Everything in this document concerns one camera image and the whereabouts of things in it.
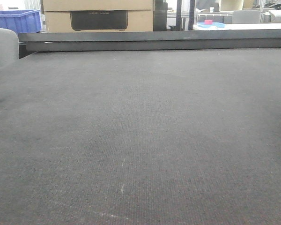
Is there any grey conveyor belt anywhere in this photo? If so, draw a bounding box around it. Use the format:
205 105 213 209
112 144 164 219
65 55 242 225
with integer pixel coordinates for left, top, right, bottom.
0 48 281 225

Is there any upper cardboard box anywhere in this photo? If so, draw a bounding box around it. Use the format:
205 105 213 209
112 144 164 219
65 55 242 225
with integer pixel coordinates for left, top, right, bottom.
43 0 154 12

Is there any grey chair back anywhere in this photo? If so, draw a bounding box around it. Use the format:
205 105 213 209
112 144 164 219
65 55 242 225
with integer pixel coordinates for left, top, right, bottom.
232 10 261 24

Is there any blue plastic crate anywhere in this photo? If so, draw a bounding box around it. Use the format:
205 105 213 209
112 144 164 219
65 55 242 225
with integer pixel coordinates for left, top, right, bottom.
0 10 42 34

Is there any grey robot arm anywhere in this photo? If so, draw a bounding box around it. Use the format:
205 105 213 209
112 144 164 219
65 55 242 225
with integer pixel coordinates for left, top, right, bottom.
0 28 19 69

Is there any dark conveyor side rail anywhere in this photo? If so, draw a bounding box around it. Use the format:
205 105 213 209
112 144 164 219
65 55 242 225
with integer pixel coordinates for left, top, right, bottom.
19 29 281 52

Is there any pink block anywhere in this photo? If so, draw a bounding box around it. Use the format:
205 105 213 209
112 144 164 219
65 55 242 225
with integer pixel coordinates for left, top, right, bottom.
204 19 213 25

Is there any black vertical post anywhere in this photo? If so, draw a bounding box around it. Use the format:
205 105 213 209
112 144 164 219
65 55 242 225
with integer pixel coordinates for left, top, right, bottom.
188 0 196 30

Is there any cardboard box with black print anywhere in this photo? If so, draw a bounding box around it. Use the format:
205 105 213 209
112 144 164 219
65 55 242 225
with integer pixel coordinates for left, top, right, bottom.
44 10 153 33

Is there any white table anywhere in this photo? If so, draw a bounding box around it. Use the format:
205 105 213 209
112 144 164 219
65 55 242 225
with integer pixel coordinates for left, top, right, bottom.
193 23 281 30

